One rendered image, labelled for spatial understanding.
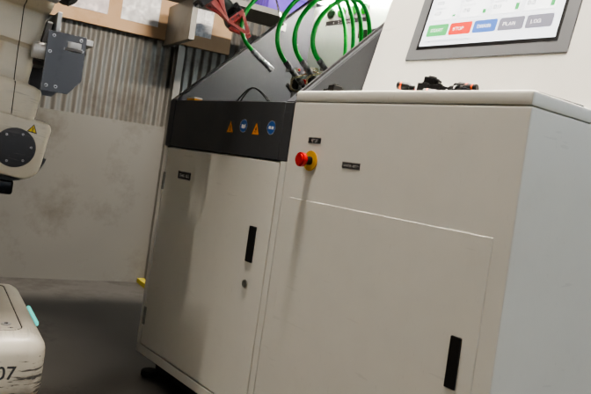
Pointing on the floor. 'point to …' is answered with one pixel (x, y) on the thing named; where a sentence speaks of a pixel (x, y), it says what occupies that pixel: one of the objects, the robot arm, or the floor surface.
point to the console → (436, 229)
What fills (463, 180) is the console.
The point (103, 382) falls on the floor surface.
